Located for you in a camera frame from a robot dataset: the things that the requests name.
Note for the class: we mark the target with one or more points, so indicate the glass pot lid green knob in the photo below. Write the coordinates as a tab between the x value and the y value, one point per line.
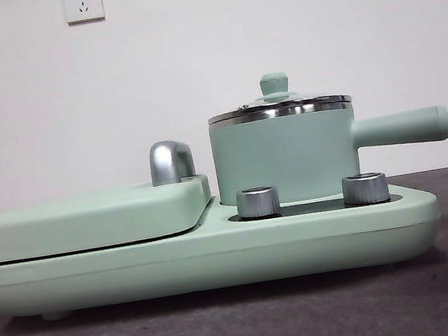
274	83

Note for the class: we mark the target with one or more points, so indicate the silver control knob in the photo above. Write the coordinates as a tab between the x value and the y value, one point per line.
364	189
257	203

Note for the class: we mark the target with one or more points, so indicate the green breakfast machine base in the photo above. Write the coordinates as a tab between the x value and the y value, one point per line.
221	258

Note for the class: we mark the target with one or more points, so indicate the green griddle cover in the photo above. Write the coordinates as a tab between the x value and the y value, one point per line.
88	223

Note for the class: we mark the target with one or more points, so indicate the white wall socket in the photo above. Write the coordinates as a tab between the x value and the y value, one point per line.
83	5

